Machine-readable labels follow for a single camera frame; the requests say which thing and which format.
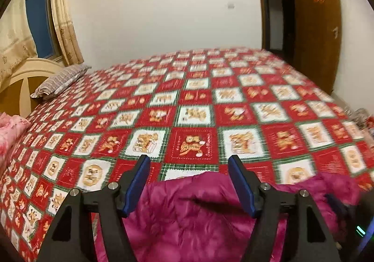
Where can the cream wooden headboard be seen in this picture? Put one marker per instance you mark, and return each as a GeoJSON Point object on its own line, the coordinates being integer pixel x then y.
{"type": "Point", "coordinates": [16, 90]}

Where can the clothes pile on floor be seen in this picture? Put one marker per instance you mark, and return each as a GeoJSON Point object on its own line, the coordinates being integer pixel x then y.
{"type": "Point", "coordinates": [363, 120]}

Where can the magenta puffer jacket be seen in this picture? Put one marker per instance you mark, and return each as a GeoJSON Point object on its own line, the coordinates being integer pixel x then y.
{"type": "Point", "coordinates": [200, 218]}

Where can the pink floral quilt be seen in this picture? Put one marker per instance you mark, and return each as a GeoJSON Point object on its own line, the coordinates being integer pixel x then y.
{"type": "Point", "coordinates": [12, 127]}

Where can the brown wooden door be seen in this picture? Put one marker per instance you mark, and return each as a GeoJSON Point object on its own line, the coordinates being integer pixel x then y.
{"type": "Point", "coordinates": [316, 52]}

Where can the beige floral curtain left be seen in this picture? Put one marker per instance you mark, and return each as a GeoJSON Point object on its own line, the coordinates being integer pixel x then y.
{"type": "Point", "coordinates": [16, 41]}

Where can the beige floral curtain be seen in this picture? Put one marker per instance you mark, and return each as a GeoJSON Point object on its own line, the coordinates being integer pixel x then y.
{"type": "Point", "coordinates": [65, 32]}
{"type": "Point", "coordinates": [16, 41]}

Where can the red patchwork bear bedspread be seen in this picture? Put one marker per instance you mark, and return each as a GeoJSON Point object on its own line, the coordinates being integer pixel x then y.
{"type": "Point", "coordinates": [188, 111]}

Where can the metal door handle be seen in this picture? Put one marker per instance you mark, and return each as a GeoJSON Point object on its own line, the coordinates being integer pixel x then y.
{"type": "Point", "coordinates": [335, 32]}

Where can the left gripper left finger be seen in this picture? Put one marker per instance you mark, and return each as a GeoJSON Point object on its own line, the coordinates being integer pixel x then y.
{"type": "Point", "coordinates": [70, 235]}

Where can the beige floral curtain right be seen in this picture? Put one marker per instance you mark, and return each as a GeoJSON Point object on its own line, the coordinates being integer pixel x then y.
{"type": "Point", "coordinates": [65, 32]}

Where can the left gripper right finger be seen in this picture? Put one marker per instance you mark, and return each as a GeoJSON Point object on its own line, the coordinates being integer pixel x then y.
{"type": "Point", "coordinates": [307, 236]}

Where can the window with blue glass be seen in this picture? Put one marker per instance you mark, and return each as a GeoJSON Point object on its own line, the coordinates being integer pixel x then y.
{"type": "Point", "coordinates": [40, 21]}

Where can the striped grey pillow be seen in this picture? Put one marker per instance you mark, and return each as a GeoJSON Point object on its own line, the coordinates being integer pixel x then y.
{"type": "Point", "coordinates": [57, 83]}

